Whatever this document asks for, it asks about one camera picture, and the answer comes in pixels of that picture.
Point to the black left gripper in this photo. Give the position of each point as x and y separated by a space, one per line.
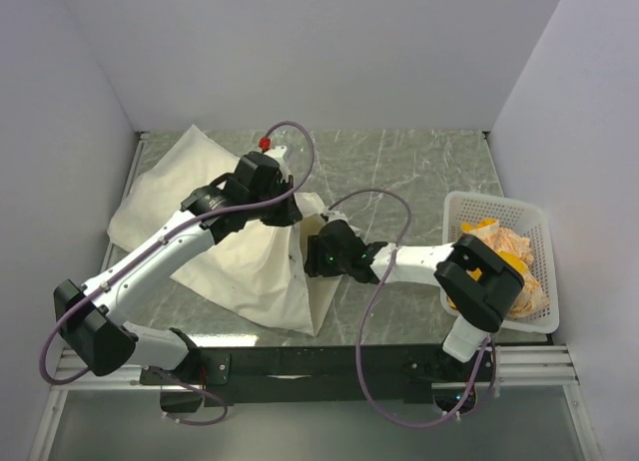
291 214

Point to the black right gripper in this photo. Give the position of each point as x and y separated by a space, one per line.
317 247

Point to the cream satin pillowcase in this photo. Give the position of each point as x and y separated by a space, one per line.
258 272

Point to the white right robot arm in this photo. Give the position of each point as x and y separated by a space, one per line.
481 284

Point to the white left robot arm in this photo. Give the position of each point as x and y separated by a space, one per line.
95 317

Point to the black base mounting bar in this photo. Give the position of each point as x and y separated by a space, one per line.
406 372

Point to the white plastic basket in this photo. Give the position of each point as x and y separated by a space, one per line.
519 232

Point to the orange patterned cloth in basket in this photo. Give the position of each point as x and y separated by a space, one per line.
519 261

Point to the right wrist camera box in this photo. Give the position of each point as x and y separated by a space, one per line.
333 215

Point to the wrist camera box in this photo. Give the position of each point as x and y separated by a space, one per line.
276 152
333 215

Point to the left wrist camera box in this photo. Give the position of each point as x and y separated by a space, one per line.
276 152

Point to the aluminium frame rail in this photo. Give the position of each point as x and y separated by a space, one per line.
66 296

